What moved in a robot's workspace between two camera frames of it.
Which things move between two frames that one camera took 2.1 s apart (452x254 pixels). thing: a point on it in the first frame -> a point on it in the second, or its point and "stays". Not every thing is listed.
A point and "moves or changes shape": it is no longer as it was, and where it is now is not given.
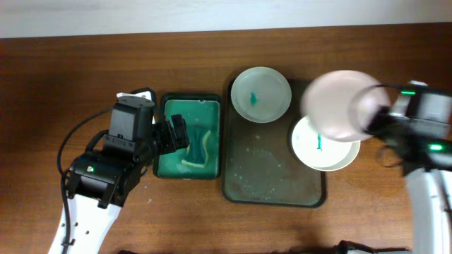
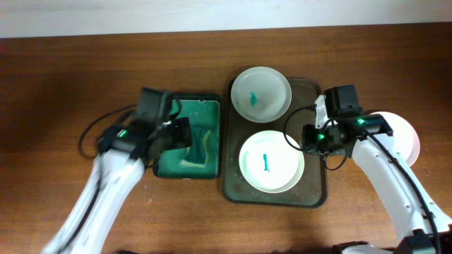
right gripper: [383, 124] -> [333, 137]
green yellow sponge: [196, 155] stays
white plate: [318, 152] -> [269, 163]
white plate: [338, 104] moves or changes shape
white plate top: [261, 94] stays
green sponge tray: [202, 117] stays
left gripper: [163, 129] stays
